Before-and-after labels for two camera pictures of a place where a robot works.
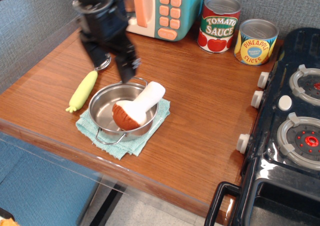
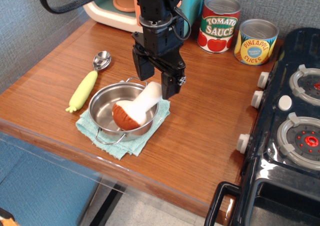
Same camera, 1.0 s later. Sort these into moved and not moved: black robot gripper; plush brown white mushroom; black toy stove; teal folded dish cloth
Moved: black robot gripper
Not moved: black toy stove; plush brown white mushroom; teal folded dish cloth
